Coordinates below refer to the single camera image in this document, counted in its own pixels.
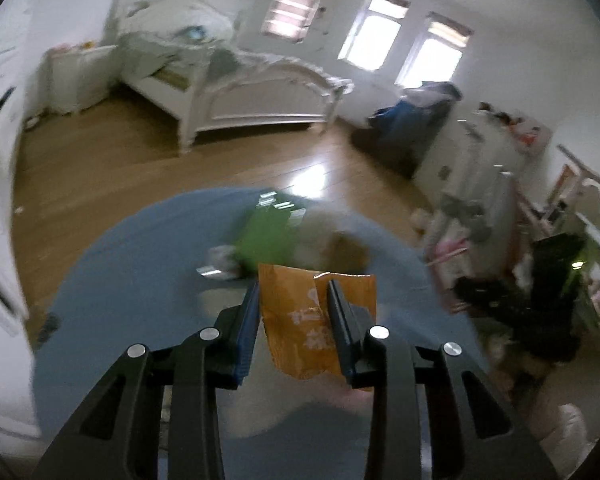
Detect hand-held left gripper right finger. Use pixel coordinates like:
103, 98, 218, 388
327, 280, 561, 480

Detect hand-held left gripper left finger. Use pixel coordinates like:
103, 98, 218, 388
32, 280, 261, 480

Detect orange snack packet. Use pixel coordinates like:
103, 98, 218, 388
257, 262, 378, 393

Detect green snack packet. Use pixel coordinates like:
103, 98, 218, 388
232, 190, 306, 273

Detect brown white paper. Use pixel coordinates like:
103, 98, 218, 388
300, 210, 373, 273

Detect cluttered toy shelf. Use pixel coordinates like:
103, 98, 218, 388
517, 145, 600, 331

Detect blue star-print tablecloth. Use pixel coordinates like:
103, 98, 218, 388
30, 187, 491, 480

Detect white plastic bag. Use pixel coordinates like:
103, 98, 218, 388
540, 402, 600, 466

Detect white dresser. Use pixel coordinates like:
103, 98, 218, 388
415, 110, 553, 211

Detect toys on dresser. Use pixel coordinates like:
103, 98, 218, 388
477, 102, 541, 146

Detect blue chair with clothes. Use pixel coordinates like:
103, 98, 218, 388
352, 82, 463, 178

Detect white wooden bed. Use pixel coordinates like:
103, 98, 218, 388
117, 0, 356, 153

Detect white framed window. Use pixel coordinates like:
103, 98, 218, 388
338, 0, 411, 73
395, 11, 475, 88

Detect white nightstand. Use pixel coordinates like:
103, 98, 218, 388
47, 45, 118, 116

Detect window with roller blind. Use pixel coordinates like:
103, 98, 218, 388
262, 0, 329, 41

